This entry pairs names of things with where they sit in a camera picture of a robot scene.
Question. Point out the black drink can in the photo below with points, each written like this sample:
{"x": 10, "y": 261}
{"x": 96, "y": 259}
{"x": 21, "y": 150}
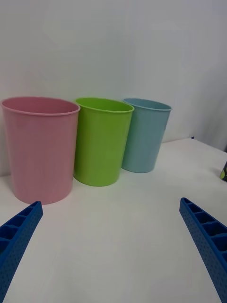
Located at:
{"x": 223, "y": 172}

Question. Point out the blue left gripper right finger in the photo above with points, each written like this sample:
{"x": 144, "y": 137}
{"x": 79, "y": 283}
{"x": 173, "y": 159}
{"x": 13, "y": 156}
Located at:
{"x": 208, "y": 239}

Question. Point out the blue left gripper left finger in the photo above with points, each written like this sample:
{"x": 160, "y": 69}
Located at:
{"x": 16, "y": 241}

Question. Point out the pale blue plastic bin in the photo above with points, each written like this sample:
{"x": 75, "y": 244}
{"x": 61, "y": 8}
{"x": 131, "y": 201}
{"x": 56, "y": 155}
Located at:
{"x": 144, "y": 142}

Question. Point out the green plastic bin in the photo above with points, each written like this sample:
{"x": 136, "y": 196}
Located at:
{"x": 99, "y": 146}

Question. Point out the pink plastic bin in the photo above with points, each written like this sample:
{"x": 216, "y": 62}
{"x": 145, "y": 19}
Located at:
{"x": 42, "y": 151}

